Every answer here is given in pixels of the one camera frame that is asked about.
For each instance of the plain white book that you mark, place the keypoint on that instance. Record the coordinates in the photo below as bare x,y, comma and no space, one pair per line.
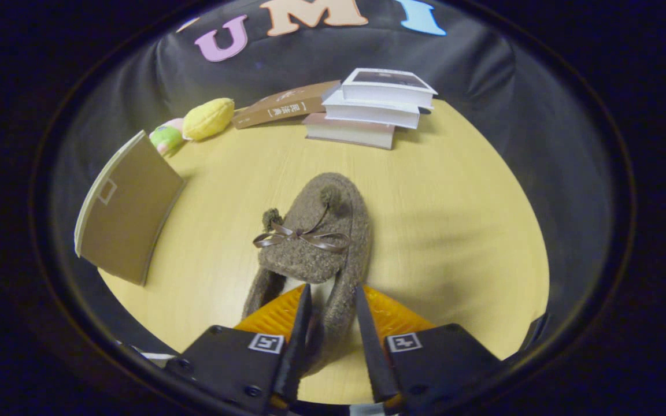
367,114

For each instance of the brown fuzzy shoe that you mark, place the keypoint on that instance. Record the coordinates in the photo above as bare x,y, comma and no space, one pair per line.
310,260

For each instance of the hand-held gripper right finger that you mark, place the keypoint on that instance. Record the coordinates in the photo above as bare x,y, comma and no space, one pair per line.
373,352

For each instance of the pink and green plush toy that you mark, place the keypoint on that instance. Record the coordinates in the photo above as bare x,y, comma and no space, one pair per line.
165,137

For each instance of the pink book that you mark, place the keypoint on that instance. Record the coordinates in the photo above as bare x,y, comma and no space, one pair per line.
347,133

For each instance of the yellow plush toy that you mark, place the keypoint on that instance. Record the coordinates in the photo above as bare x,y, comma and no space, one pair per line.
208,118

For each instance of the brown book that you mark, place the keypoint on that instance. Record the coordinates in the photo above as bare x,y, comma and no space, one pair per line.
281,107

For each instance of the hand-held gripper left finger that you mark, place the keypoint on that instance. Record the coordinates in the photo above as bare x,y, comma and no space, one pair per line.
298,346

